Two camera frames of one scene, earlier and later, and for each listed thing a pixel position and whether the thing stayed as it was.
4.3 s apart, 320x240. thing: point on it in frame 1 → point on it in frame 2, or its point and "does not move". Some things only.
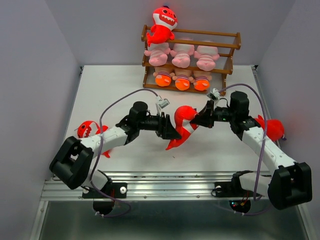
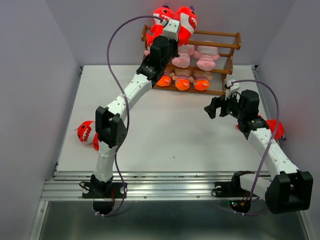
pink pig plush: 181,53 does not move
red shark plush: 182,116 → 188,23
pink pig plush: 206,55 does not move
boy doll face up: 183,78 does not move
